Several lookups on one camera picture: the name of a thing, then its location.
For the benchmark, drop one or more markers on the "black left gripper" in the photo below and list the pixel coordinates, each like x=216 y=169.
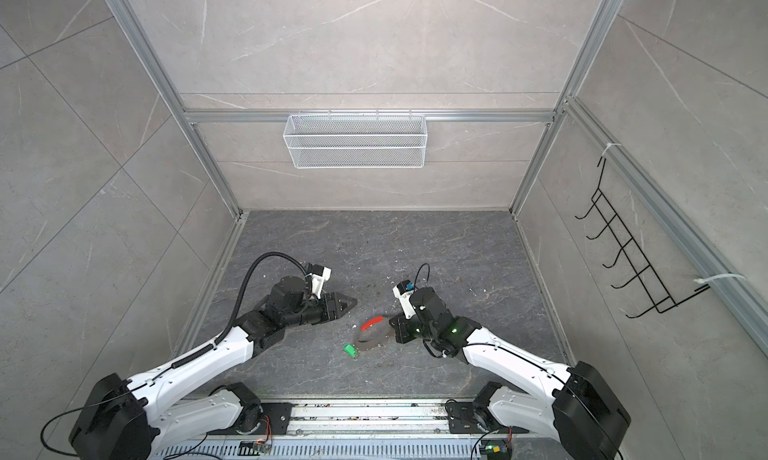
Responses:
x=338 y=309

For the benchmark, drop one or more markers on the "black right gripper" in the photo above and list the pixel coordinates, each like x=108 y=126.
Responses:
x=400 y=325

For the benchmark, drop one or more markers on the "green capped key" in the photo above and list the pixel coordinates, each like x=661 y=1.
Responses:
x=351 y=350

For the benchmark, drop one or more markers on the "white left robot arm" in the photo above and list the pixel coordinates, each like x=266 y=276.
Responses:
x=137 y=417

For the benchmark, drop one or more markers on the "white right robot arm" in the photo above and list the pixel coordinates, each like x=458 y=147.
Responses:
x=573 y=405

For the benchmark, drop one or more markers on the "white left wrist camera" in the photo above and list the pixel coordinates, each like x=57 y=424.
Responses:
x=316 y=277

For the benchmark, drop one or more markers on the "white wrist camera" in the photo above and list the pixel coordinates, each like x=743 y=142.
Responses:
x=403 y=291
x=316 y=277

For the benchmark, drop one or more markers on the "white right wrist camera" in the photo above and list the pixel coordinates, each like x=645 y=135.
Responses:
x=403 y=291

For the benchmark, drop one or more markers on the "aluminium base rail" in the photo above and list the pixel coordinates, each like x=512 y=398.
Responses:
x=352 y=428

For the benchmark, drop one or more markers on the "white wire mesh basket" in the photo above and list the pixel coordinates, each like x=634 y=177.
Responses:
x=326 y=141

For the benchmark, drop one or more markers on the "black wire hook rack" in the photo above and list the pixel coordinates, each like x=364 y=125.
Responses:
x=629 y=251

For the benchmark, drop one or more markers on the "aluminium frame profiles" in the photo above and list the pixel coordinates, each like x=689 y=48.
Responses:
x=740 y=298

